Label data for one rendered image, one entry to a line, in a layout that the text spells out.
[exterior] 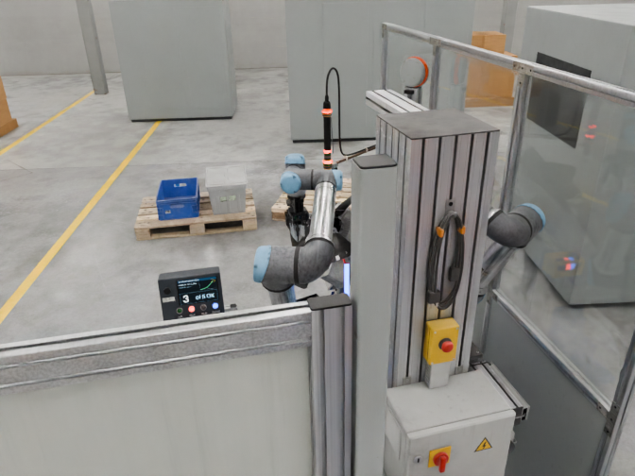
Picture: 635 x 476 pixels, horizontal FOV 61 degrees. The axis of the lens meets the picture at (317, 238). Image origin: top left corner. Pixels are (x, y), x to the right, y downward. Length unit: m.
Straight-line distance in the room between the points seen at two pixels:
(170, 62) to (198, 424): 9.05
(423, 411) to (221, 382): 0.97
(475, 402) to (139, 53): 8.77
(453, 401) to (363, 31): 6.71
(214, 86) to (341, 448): 8.98
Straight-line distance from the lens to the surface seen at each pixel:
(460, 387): 1.80
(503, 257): 2.10
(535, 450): 2.76
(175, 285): 2.35
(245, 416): 0.88
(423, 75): 3.05
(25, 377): 0.80
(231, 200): 5.53
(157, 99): 9.92
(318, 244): 1.66
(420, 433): 1.65
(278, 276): 1.64
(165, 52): 9.74
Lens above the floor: 2.42
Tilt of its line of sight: 27 degrees down
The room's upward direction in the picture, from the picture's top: 1 degrees counter-clockwise
